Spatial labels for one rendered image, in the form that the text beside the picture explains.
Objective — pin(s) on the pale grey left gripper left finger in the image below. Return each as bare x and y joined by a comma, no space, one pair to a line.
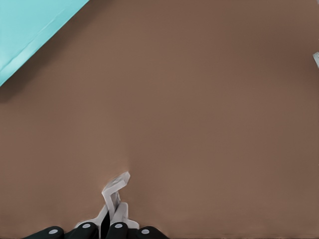
86,230

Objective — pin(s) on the white drainage pipe clamp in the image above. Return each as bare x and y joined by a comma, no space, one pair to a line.
116,183

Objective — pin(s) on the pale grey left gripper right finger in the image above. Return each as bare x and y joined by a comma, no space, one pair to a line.
119,219

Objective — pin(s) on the silver frame post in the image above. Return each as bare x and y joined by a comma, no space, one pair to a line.
316,58

